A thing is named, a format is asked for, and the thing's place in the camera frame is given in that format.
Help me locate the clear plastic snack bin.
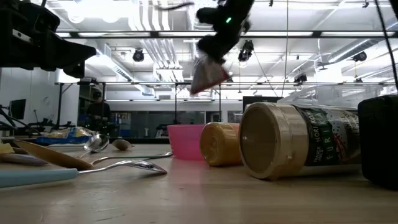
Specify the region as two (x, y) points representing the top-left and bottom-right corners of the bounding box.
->
(277, 84), (385, 108)

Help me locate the white rectangular air duct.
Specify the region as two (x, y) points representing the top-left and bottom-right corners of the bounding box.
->
(85, 42), (155, 96)

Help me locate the spoon with light blue handle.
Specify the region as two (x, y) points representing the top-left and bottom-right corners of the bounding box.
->
(0, 159), (168, 189)

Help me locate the black hanging cable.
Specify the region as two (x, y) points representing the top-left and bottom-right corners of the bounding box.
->
(374, 0), (398, 88)

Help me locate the orange spice jar yellow lid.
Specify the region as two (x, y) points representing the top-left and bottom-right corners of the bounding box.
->
(199, 121), (243, 167)

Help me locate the furikake jar with gold lid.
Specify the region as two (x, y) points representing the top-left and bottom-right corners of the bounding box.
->
(238, 101), (363, 182)

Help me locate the dark computer monitor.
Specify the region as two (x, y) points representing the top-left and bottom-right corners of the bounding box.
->
(9, 98), (27, 121)

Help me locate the black boxy object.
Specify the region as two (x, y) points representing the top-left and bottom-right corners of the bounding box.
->
(357, 94), (398, 191)

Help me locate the silver packet with red edge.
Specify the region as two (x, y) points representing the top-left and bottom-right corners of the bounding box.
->
(190, 53), (231, 96)

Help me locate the spoon with orange handle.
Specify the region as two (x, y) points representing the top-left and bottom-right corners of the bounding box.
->
(76, 133), (110, 159)

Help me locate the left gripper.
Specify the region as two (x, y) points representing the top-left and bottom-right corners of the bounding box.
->
(0, 0), (97, 79)

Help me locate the spoon with purple handle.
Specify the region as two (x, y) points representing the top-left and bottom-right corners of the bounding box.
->
(0, 152), (50, 167)

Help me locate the black frame beam with lights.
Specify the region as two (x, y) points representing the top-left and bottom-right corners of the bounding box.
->
(55, 30), (398, 39)

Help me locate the blue and yellow snack bag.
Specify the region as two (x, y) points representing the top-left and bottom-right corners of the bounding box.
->
(35, 126), (95, 146)

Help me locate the black rig frame with posts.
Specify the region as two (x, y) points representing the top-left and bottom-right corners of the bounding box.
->
(55, 80), (398, 125)

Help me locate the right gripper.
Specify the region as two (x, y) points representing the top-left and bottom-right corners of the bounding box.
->
(195, 6), (251, 65)

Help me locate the round white ventilation duct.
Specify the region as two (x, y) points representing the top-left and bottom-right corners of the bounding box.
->
(185, 0), (203, 62)

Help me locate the gold spoon with green handle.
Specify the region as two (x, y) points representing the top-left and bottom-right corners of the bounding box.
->
(12, 139), (174, 171)

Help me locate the pink plastic bowl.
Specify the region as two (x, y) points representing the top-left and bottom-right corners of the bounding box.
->
(166, 124), (206, 161)

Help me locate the wide dark screen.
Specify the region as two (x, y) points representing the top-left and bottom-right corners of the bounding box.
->
(242, 95), (284, 108)

